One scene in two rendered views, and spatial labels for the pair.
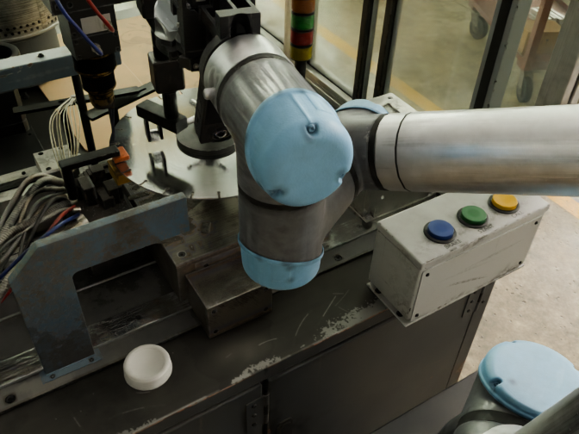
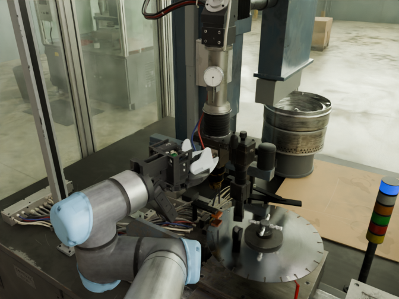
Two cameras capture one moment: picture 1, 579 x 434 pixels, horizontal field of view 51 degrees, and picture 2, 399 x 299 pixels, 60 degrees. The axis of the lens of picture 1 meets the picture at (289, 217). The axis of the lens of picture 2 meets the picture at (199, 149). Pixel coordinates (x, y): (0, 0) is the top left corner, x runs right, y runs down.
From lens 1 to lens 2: 63 cm
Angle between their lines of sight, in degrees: 55
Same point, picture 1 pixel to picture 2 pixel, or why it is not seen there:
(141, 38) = (362, 184)
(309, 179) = (59, 231)
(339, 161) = (66, 232)
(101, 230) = (157, 231)
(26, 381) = not seen: hidden behind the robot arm
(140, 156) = (226, 222)
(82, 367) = not seen: hidden behind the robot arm
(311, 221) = (82, 258)
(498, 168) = not seen: outside the picture
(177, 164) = (231, 236)
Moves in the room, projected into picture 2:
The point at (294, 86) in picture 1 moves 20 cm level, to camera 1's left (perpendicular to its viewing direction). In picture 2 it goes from (88, 194) to (73, 144)
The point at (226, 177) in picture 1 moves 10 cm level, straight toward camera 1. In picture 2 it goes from (236, 257) to (205, 273)
